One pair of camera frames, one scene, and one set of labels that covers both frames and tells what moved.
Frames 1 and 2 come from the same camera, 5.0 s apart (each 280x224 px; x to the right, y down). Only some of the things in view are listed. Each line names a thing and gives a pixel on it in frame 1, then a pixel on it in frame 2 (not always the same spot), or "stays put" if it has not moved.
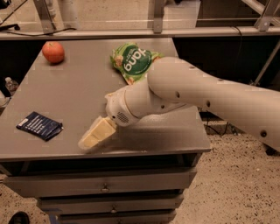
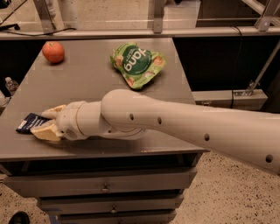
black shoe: (19, 217) stays put
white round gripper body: (117, 107) → (67, 120)
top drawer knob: (105, 188) stays put
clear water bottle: (11, 85) stays put
